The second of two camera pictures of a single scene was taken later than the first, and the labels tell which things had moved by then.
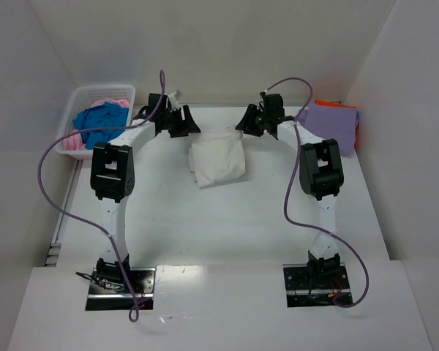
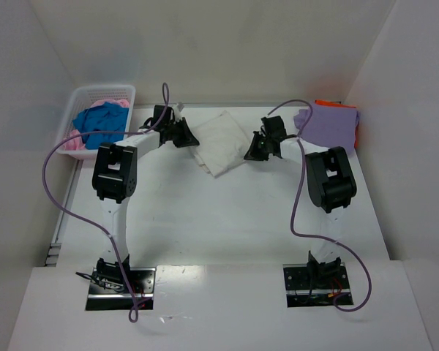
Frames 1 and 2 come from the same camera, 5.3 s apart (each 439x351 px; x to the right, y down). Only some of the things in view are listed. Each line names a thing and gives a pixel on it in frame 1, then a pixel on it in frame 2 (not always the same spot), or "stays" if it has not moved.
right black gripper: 258,121 → 260,143
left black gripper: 179,121 → 183,132
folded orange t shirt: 339,104 stays
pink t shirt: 76,141 stays
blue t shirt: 99,116 stays
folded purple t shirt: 328,123 stays
